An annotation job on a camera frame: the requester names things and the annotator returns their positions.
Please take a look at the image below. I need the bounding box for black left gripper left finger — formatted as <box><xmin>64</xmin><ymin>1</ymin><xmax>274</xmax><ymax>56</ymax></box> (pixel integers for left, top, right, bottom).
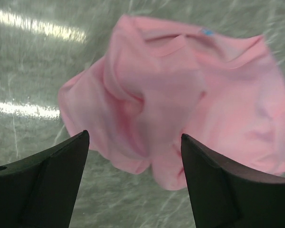
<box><xmin>0</xmin><ymin>130</ymin><xmax>89</xmax><ymax>228</ymax></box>

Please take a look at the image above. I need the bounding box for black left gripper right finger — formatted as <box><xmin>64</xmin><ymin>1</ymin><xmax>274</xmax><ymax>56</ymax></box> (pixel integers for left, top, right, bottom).
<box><xmin>181</xmin><ymin>134</ymin><xmax>285</xmax><ymax>228</ymax></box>

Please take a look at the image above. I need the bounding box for pink t shirt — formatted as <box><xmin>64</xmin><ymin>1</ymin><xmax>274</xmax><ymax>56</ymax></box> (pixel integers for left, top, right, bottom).
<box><xmin>58</xmin><ymin>15</ymin><xmax>285</xmax><ymax>190</ymax></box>

